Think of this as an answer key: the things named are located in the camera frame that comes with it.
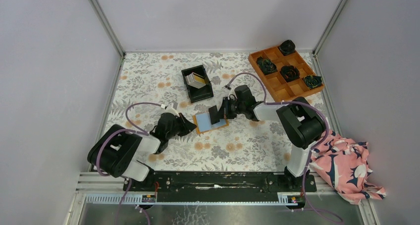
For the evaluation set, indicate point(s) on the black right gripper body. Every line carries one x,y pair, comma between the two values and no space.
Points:
235,108

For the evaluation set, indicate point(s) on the stack of credit cards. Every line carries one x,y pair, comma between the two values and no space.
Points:
195,80

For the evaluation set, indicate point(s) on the pink patterned cloth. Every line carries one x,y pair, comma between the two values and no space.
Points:
343,164

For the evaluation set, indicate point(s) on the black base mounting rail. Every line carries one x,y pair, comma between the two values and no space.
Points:
224,187

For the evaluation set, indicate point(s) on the rolled dark tie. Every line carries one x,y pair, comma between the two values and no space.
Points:
289,73
287,47

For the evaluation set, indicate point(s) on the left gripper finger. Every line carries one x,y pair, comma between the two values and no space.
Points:
187,138
186,125

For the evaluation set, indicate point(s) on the rolled dark tie centre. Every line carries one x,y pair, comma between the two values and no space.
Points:
289,73

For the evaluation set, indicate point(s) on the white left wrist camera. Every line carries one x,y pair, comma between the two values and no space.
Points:
170,108

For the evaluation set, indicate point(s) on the rolled green tie right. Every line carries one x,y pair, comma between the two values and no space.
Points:
312,81

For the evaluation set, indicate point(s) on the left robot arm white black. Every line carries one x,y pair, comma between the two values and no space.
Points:
115,153

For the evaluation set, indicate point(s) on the rolled green tie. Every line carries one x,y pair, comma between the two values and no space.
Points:
312,81
266,66

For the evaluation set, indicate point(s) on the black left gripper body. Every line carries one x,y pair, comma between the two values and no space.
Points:
176,127

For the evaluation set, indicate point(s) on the dark credit card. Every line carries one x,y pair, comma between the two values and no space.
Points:
215,114

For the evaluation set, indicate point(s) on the orange wooden compartment tray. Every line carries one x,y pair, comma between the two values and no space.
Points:
278,88

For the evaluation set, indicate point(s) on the yellow leather card holder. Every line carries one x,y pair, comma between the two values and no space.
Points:
203,123

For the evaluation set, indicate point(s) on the rolled green tie left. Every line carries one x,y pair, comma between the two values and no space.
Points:
266,66

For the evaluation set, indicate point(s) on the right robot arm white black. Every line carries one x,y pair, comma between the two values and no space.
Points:
301,122

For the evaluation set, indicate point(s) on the rolled dark tie top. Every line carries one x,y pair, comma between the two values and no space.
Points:
287,47

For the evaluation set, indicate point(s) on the black plastic card box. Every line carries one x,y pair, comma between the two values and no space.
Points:
196,95

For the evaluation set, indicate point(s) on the floral patterned table mat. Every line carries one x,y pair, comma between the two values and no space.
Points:
149,79

